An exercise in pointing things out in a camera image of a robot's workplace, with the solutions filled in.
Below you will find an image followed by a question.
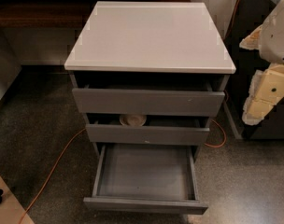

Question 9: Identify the grey bottom drawer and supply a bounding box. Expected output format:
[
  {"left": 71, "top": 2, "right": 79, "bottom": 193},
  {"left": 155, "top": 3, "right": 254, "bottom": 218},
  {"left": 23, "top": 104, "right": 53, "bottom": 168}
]
[{"left": 84, "top": 144, "right": 207, "bottom": 215}]

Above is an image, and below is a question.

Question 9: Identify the grey drawer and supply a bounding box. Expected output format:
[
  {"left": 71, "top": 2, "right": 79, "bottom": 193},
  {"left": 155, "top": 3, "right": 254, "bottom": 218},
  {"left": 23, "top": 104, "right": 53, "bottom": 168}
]
[
  {"left": 84, "top": 144, "right": 207, "bottom": 215},
  {"left": 72, "top": 88, "right": 224, "bottom": 117},
  {"left": 86, "top": 115, "right": 209, "bottom": 146}
]

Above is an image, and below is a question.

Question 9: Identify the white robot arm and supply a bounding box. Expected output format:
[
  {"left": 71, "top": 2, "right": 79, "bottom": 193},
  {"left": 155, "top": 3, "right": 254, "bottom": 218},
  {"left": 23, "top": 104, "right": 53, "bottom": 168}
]
[{"left": 239, "top": 0, "right": 284, "bottom": 125}]

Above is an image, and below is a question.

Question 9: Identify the grey top drawer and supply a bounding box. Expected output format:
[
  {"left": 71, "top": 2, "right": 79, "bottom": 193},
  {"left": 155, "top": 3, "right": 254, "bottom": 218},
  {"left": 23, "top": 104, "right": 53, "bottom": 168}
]
[{"left": 72, "top": 88, "right": 224, "bottom": 117}]

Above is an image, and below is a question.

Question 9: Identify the grey middle drawer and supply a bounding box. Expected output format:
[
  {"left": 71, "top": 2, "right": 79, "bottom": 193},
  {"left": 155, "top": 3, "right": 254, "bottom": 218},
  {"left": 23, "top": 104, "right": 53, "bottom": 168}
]
[{"left": 86, "top": 115, "right": 209, "bottom": 146}]

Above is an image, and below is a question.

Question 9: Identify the grey drawer cabinet white top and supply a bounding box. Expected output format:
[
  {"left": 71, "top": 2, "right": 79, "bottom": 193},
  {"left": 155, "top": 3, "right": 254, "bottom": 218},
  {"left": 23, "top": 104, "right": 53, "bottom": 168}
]
[{"left": 64, "top": 1, "right": 237, "bottom": 161}]

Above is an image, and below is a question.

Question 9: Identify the dark cabinet at right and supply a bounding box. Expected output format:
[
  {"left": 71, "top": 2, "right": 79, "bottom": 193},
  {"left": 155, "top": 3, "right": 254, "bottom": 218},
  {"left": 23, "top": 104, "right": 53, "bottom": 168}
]
[{"left": 225, "top": 0, "right": 284, "bottom": 139}]

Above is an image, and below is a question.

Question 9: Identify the beige ceramic bowl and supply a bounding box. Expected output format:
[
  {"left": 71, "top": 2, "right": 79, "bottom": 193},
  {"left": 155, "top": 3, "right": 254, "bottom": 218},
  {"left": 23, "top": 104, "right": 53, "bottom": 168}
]
[{"left": 120, "top": 114, "right": 147, "bottom": 127}]

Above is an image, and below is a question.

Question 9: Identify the brown wooden shelf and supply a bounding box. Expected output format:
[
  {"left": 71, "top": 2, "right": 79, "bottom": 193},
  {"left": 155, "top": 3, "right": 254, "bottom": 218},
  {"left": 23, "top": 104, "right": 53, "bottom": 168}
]
[{"left": 0, "top": 0, "right": 190, "bottom": 28}]

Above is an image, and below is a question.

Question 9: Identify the light wooden board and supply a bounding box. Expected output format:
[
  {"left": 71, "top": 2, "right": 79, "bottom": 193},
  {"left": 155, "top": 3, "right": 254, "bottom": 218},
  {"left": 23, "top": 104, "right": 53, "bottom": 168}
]
[{"left": 0, "top": 176, "right": 35, "bottom": 224}]

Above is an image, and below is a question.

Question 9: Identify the orange cable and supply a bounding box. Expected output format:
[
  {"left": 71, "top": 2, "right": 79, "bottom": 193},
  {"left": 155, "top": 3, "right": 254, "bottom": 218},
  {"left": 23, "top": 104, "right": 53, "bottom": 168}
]
[{"left": 17, "top": 0, "right": 253, "bottom": 224}]

